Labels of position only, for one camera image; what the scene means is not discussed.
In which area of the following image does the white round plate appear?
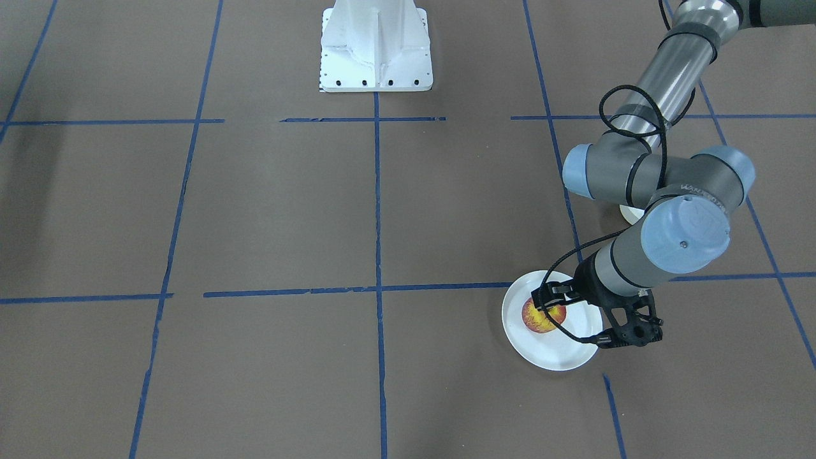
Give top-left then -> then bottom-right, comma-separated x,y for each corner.
501,270 -> 603,371

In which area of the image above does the brown paper table cover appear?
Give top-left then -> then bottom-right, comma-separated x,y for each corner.
2,1 -> 814,458

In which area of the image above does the white bowl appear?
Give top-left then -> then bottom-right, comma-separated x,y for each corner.
618,205 -> 645,226

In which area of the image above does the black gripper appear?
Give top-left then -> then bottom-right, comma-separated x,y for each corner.
531,252 -> 630,349

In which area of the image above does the red yellow apple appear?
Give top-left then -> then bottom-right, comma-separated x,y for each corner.
521,297 -> 567,334

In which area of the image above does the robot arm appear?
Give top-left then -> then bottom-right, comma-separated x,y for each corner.
532,1 -> 814,349

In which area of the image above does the white camera mast base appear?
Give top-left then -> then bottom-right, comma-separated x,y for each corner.
319,1 -> 434,93

